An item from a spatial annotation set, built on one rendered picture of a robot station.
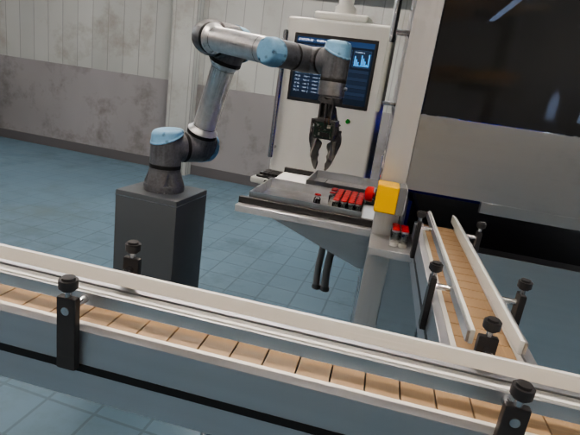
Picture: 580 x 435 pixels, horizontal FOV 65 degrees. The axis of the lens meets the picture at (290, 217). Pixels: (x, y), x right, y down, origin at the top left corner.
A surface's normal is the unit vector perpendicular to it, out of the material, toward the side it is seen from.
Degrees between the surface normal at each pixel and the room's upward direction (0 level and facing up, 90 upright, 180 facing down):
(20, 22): 90
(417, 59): 90
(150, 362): 90
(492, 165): 90
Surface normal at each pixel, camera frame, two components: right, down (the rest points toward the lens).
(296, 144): -0.33, 0.22
